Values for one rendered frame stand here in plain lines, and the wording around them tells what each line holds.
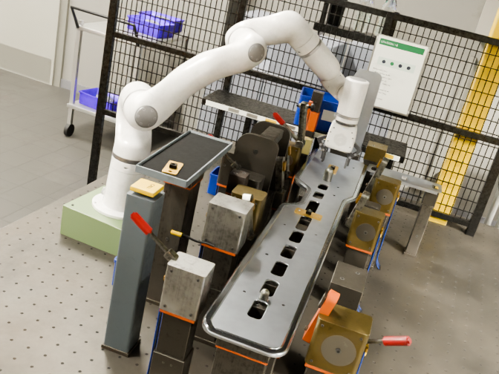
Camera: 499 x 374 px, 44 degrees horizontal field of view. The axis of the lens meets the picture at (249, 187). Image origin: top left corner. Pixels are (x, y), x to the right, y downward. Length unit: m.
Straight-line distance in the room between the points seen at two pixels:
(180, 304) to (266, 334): 0.21
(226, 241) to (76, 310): 0.48
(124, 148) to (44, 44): 4.19
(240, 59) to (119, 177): 0.54
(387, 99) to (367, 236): 1.01
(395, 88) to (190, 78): 1.10
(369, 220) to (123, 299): 0.77
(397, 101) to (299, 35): 0.86
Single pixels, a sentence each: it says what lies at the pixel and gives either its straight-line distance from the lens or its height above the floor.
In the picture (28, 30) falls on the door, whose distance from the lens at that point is 6.25.
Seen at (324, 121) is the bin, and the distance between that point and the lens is 2.66.
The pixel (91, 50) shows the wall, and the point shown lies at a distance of 5.93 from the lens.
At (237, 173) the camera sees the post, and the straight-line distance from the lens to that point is 1.80.
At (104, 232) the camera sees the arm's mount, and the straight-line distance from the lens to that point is 2.06.
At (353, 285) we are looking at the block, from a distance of 1.53.
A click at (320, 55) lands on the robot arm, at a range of 2.11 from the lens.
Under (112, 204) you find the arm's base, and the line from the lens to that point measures 2.10.
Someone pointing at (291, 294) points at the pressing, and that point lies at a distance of 1.48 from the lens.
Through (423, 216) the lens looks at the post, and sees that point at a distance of 2.51.
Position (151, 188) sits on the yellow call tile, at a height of 1.16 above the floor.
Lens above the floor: 1.76
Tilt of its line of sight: 22 degrees down
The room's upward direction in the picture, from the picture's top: 13 degrees clockwise
